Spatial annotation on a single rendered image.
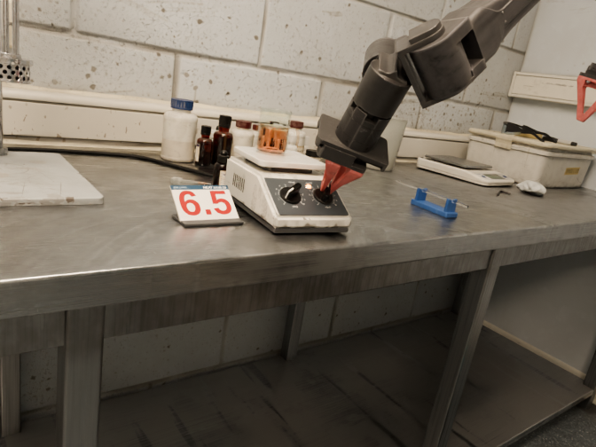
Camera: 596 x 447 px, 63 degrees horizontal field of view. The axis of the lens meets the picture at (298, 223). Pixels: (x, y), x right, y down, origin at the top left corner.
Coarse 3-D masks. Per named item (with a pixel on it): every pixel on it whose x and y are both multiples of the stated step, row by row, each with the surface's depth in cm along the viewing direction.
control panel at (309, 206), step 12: (276, 180) 71; (288, 180) 72; (300, 180) 73; (312, 180) 74; (276, 192) 69; (300, 192) 71; (312, 192) 72; (336, 192) 74; (276, 204) 67; (288, 204) 68; (300, 204) 69; (312, 204) 70; (324, 204) 71; (336, 204) 72
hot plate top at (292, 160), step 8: (240, 152) 77; (248, 152) 76; (256, 152) 77; (288, 152) 83; (296, 152) 85; (256, 160) 72; (264, 160) 71; (272, 160) 72; (280, 160) 74; (288, 160) 75; (296, 160) 76; (304, 160) 77; (312, 160) 79; (288, 168) 73; (296, 168) 73; (304, 168) 74; (312, 168) 75; (320, 168) 75
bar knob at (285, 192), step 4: (296, 184) 69; (300, 184) 69; (284, 188) 69; (288, 188) 68; (292, 188) 68; (296, 188) 68; (300, 188) 69; (280, 192) 69; (284, 192) 69; (288, 192) 67; (292, 192) 67; (296, 192) 69; (284, 196) 68; (288, 196) 68; (292, 196) 69; (296, 196) 69; (300, 196) 70; (288, 200) 68; (292, 200) 68; (296, 200) 69; (300, 200) 69
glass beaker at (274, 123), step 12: (264, 108) 74; (276, 108) 79; (288, 108) 78; (264, 120) 75; (276, 120) 74; (288, 120) 76; (264, 132) 75; (276, 132) 75; (288, 132) 77; (264, 144) 76; (276, 144) 76
